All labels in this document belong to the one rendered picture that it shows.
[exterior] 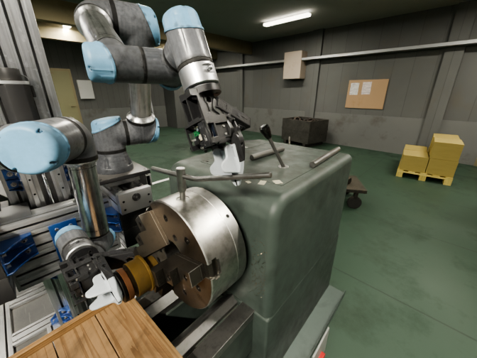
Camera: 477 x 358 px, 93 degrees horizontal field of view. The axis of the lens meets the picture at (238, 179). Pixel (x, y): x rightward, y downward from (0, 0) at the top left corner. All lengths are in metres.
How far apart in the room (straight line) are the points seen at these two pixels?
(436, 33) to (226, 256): 6.78
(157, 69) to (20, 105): 0.66
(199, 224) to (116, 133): 0.66
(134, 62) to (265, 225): 0.47
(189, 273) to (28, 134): 0.46
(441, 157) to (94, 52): 5.02
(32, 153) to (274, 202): 0.56
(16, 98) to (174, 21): 0.75
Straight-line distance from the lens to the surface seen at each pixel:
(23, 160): 0.69
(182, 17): 0.53
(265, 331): 0.83
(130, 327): 0.81
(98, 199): 0.87
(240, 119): 0.53
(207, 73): 0.48
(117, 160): 1.10
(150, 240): 0.64
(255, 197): 0.59
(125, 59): 0.56
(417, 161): 5.14
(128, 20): 0.93
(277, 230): 0.59
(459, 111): 6.89
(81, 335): 0.85
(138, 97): 1.03
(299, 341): 1.17
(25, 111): 1.14
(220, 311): 0.81
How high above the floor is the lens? 1.50
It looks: 21 degrees down
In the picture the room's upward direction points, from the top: straight up
